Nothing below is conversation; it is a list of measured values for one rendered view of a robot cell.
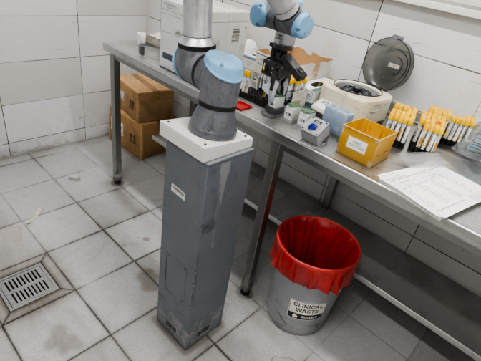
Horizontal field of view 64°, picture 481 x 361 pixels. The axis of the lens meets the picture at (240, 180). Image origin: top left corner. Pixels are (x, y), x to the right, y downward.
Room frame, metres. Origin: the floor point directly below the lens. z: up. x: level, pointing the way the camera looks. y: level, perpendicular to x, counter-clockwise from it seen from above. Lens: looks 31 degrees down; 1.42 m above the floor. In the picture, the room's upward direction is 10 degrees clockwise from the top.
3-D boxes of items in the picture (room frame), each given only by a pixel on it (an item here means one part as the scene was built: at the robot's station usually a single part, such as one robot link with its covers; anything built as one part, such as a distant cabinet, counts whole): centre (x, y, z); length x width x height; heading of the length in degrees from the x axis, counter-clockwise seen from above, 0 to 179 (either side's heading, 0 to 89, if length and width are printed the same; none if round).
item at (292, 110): (1.38, -0.15, 0.91); 0.05 x 0.04 x 0.07; 141
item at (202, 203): (1.09, 0.11, 0.44); 0.20 x 0.20 x 0.87; 51
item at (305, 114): (1.34, -0.20, 0.91); 0.05 x 0.04 x 0.07; 141
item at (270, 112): (1.42, -0.08, 0.89); 0.09 x 0.05 x 0.04; 139
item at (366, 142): (1.19, -0.39, 0.93); 0.13 x 0.13 x 0.10; 50
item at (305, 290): (1.26, -0.36, 0.22); 0.38 x 0.37 x 0.44; 51
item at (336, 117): (1.33, -0.30, 0.92); 0.10 x 0.07 x 0.10; 46
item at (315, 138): (1.24, -0.23, 0.92); 0.13 x 0.07 x 0.08; 141
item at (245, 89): (1.55, -0.01, 0.93); 0.17 x 0.09 x 0.11; 51
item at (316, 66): (1.83, -0.15, 0.95); 0.29 x 0.25 x 0.15; 141
